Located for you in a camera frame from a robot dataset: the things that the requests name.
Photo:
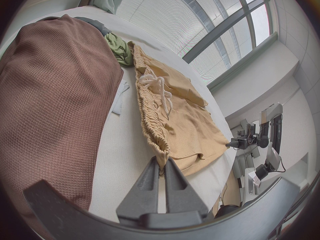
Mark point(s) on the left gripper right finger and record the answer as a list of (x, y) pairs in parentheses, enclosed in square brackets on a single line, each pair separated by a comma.
[(182, 196)]

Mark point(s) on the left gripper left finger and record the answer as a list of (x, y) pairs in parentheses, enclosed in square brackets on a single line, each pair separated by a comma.
[(141, 196)]

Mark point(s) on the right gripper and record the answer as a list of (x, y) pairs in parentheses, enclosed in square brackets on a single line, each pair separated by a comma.
[(238, 143)]

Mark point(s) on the tan shorts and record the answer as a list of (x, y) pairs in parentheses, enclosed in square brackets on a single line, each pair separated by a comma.
[(185, 134)]

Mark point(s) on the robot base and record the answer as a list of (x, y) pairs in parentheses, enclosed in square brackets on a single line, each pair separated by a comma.
[(250, 181)]

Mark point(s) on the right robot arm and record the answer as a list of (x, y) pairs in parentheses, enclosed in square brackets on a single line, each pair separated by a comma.
[(273, 159)]

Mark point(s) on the pale blue garment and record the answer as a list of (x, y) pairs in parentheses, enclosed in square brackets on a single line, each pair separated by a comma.
[(119, 101)]

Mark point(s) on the brown garment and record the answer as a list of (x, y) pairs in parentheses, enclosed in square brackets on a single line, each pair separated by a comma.
[(55, 104)]

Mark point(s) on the window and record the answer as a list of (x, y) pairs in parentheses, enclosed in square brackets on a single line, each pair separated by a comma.
[(175, 21)]

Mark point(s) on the green garment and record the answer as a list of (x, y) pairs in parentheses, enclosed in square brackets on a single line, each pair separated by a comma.
[(120, 49)]

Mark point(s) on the dark grey garment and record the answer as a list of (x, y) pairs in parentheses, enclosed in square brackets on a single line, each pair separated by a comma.
[(93, 23)]

